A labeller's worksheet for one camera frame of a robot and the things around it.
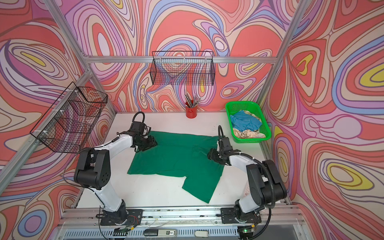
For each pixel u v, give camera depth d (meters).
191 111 1.10
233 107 1.12
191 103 1.14
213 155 0.84
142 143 0.80
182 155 0.94
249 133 1.01
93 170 0.48
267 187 0.45
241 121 1.07
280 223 0.70
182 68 0.98
